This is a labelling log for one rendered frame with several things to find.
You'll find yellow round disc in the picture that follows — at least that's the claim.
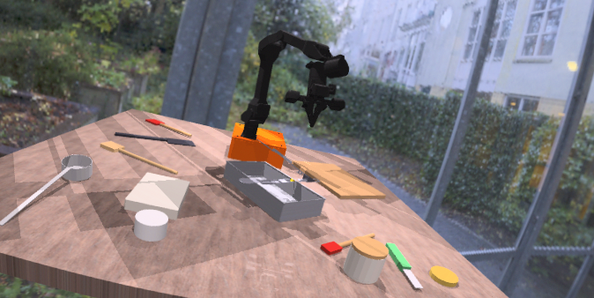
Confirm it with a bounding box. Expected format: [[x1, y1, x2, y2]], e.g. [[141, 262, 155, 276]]
[[429, 265, 458, 287]]

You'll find white short cylinder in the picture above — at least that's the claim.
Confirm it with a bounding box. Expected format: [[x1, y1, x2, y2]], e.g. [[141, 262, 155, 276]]
[[134, 210, 168, 242]]

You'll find white flat square block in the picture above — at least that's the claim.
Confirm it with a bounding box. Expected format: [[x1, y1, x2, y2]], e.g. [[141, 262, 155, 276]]
[[124, 173, 190, 220]]

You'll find grey cylindrical pot with tan lid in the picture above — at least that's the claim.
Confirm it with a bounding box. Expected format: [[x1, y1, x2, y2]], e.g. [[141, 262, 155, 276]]
[[343, 236, 389, 284]]

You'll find grey saucepan with long handle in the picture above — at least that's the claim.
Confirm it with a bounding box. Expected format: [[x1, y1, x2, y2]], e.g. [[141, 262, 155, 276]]
[[0, 154, 93, 226]]

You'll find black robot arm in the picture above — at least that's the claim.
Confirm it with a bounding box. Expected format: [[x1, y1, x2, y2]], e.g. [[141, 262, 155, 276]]
[[241, 30, 349, 140]]

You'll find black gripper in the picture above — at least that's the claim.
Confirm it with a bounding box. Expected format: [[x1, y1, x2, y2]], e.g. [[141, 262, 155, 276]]
[[285, 78, 345, 128]]

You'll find red spatula with wooden handle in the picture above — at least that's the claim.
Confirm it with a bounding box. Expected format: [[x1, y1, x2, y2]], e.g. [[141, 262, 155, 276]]
[[145, 119, 192, 137]]

